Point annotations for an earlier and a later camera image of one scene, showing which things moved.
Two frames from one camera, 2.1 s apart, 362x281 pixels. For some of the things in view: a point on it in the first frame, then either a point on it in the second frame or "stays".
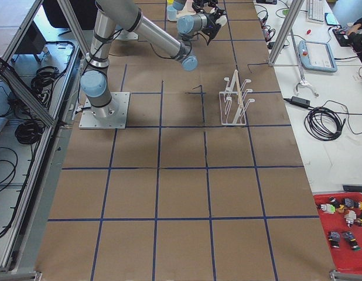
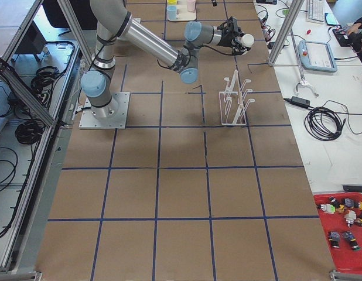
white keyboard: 316,11 stays
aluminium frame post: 297,6 stays
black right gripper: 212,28 to 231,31
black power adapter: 300,102 stays
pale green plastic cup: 222,20 to 247,40
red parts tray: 344,219 stays
